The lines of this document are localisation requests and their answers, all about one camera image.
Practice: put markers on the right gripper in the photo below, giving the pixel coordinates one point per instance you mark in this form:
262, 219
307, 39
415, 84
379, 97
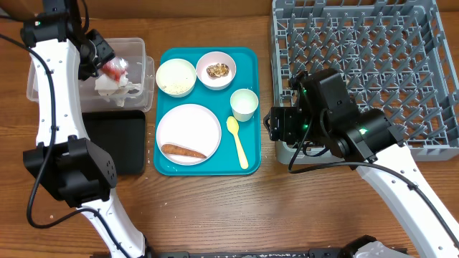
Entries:
282, 125

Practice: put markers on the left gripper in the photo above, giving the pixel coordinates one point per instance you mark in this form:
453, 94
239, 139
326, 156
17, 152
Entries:
107, 53

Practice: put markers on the red ketchup packet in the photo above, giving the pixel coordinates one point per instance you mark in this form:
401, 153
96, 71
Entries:
115, 68

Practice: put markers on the white paper cup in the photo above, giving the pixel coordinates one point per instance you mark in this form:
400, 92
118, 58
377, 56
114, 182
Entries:
244, 103

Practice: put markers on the white napkin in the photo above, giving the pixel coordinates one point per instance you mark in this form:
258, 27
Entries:
107, 87

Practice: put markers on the yellow plastic spoon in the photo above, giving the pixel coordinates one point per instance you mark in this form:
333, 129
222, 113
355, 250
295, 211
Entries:
233, 128

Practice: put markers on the pink bowl with nuts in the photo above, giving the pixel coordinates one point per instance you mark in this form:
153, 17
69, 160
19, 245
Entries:
216, 70

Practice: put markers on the orange carrot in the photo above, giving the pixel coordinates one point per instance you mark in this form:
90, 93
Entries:
180, 151

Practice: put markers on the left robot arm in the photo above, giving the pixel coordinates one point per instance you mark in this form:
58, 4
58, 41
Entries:
65, 162

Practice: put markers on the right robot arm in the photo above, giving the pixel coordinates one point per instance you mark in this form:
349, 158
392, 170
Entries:
325, 114

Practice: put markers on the grey dishwasher rack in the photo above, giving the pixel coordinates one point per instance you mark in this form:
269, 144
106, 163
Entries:
393, 56

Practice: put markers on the clear plastic bin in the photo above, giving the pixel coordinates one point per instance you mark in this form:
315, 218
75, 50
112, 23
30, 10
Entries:
136, 75

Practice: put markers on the teal serving tray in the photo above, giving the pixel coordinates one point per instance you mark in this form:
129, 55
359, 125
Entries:
224, 161

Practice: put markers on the white bowl with crumbs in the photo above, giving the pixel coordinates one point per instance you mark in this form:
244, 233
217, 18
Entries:
176, 77

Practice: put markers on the black plastic tray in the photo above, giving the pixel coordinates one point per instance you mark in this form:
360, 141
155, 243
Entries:
123, 135

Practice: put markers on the white round plate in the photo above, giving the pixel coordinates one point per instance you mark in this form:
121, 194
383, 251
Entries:
190, 126

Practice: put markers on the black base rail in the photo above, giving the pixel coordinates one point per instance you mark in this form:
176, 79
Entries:
330, 252

